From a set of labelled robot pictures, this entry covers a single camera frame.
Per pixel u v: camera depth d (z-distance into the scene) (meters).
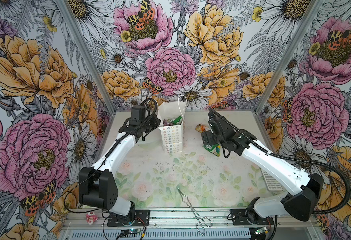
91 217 0.72
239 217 0.73
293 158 0.88
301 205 0.39
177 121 0.99
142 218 0.73
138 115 0.64
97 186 0.43
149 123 0.73
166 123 0.91
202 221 0.74
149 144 1.04
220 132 0.57
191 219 0.76
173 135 0.84
